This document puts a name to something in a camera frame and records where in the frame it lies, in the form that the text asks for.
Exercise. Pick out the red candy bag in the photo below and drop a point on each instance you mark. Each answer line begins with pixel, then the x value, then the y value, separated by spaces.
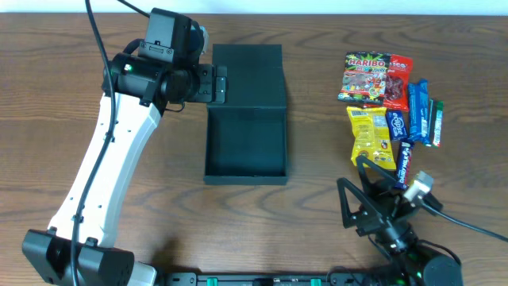
pixel 398 76

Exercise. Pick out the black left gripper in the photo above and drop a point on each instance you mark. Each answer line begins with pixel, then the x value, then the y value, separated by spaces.
pixel 219 84

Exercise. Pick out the yellow snack bag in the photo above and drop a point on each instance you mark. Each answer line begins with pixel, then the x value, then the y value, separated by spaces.
pixel 372 136

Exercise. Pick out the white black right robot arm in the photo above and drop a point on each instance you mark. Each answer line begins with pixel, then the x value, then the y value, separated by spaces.
pixel 415 261

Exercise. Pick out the Haribo gummy bag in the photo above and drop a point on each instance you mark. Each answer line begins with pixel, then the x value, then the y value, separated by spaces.
pixel 365 77

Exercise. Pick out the blue wrapped cookie pack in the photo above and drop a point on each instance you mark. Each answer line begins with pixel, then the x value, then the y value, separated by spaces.
pixel 419 111

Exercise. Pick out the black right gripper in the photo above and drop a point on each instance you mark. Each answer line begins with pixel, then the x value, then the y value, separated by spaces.
pixel 381 217

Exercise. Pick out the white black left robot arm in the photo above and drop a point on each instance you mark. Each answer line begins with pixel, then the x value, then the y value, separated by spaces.
pixel 78 247

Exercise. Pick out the black box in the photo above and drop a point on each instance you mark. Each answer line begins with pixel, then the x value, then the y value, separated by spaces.
pixel 246 142

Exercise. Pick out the green white candy bar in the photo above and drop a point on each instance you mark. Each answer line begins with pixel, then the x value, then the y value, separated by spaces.
pixel 436 111

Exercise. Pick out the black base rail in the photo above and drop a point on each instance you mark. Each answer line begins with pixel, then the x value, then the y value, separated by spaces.
pixel 274 279

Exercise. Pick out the blue Eclipse mint pack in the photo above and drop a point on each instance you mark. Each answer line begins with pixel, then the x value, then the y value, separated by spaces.
pixel 397 125

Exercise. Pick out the purple Dairy Milk bar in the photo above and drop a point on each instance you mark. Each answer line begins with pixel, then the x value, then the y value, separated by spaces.
pixel 405 154

